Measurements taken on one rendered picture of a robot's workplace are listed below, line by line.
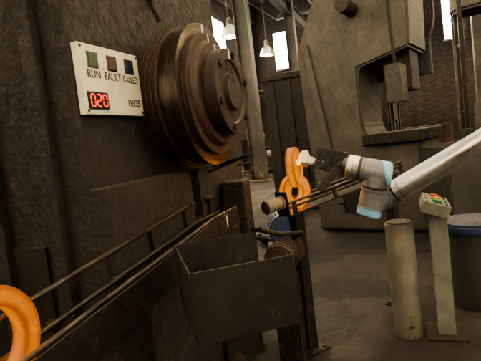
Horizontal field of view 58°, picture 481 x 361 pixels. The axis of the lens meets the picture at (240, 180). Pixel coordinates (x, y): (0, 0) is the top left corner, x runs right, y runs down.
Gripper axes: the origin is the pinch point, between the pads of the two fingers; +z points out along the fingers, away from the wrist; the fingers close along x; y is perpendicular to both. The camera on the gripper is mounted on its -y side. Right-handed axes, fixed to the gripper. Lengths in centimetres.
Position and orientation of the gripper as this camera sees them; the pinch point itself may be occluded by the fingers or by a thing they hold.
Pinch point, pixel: (293, 162)
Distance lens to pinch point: 172.9
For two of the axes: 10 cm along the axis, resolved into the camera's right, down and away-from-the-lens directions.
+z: -9.3, -1.9, 3.2
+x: -3.5, 1.1, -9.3
